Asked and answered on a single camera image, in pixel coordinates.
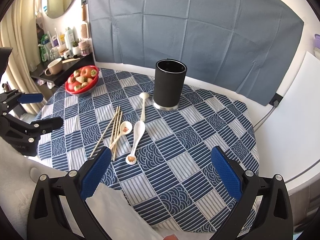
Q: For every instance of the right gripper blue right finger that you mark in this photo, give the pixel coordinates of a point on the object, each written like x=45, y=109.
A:
x=274, y=218

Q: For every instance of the plain white ceramic spoon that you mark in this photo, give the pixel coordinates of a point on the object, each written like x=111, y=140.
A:
x=144, y=96

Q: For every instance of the beige ceramic mug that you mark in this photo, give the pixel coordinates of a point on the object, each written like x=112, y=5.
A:
x=54, y=67

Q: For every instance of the black side shelf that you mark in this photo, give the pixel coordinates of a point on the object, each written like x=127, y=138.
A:
x=67, y=70

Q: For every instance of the black cylindrical utensil holder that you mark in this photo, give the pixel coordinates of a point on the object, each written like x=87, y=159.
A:
x=169, y=80

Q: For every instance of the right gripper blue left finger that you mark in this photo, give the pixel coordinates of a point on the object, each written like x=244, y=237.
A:
x=47, y=219

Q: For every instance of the cream curtain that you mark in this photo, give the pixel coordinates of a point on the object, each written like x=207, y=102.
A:
x=18, y=31

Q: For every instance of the green bottle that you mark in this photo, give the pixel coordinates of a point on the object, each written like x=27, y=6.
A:
x=45, y=47

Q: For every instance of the white foam board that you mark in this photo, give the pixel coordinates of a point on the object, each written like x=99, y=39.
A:
x=288, y=141

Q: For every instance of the black backdrop clip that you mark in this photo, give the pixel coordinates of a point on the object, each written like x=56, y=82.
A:
x=275, y=101

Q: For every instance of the white lotion bottle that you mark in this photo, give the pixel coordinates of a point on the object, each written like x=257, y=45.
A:
x=69, y=38

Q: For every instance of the pink jar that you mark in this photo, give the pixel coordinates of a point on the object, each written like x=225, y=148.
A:
x=84, y=48

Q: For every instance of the red bowl of fruit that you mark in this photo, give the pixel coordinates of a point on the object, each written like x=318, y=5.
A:
x=82, y=81

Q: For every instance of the small spoon with cat bowl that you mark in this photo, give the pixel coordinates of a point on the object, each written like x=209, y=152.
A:
x=125, y=128

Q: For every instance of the blue patterned tablecloth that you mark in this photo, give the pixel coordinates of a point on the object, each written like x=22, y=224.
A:
x=173, y=184

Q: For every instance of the purple lidded container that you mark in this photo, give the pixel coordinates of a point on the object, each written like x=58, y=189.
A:
x=317, y=44

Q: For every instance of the white spoon with cat handle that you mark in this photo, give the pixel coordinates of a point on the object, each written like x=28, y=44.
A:
x=138, y=132

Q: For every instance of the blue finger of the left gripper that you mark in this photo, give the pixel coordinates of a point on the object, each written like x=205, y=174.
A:
x=9, y=100
x=25, y=137

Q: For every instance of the white paper sheet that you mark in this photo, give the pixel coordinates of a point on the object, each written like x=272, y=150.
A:
x=117, y=217

